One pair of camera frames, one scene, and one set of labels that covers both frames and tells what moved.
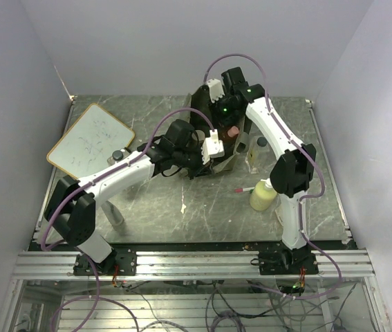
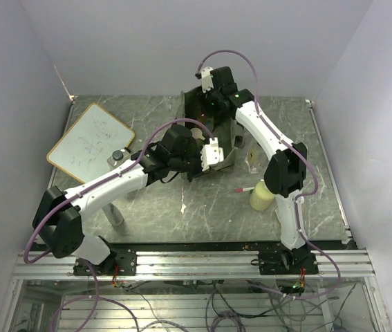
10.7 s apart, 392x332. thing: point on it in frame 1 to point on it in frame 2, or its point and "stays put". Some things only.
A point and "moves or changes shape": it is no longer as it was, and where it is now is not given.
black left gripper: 200,169 stays put
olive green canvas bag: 204,115 stays put
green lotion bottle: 201,135 stays put
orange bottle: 232,133 moves or changes shape
